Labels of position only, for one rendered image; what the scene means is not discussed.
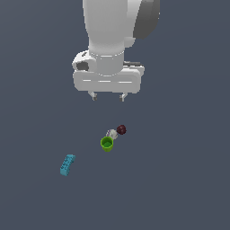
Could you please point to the teal curved block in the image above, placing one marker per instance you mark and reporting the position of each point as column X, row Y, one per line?
column 67, row 165

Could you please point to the small white crumpled object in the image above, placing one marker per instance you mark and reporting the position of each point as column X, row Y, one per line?
column 112, row 133

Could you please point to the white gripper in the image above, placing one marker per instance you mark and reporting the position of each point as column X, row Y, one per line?
column 106, row 81

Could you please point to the dark red ball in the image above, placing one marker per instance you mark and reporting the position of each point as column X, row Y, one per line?
column 121, row 129

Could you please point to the green cup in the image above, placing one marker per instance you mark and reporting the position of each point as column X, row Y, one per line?
column 107, row 144

